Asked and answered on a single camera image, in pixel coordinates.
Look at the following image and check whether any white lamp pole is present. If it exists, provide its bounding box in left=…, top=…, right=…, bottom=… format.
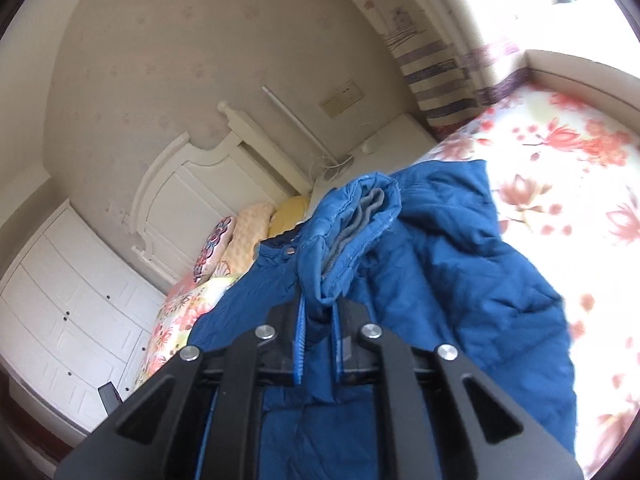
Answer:
left=262, top=86, right=350, bottom=167

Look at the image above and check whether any peach textured pillow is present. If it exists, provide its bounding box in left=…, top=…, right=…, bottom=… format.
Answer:
left=214, top=202, right=274, bottom=276

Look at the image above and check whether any yellow pillow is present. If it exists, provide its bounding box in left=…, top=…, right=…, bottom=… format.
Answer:
left=268, top=196, right=309, bottom=238

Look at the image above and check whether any blue puffer jacket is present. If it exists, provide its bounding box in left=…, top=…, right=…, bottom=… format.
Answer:
left=189, top=160, right=576, bottom=479

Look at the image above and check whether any white wooden headboard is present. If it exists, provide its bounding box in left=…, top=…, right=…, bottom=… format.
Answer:
left=129, top=101, right=314, bottom=285

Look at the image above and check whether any striped curtain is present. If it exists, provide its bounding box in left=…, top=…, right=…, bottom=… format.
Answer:
left=388, top=29, right=529, bottom=140

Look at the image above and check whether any floral bed sheet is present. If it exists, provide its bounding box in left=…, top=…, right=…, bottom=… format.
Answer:
left=137, top=84, right=639, bottom=479

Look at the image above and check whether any white wardrobe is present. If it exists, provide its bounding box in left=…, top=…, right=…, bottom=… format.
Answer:
left=1, top=203, right=165, bottom=434

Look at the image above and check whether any white bedside table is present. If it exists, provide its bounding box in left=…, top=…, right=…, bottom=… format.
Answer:
left=307, top=114, right=437, bottom=217

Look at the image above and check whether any beige wall switch panel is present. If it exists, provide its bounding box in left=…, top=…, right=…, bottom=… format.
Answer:
left=320, top=80, right=364, bottom=118

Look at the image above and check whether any colourful patterned pillow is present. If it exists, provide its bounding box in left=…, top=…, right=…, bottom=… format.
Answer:
left=192, top=216, right=236, bottom=283

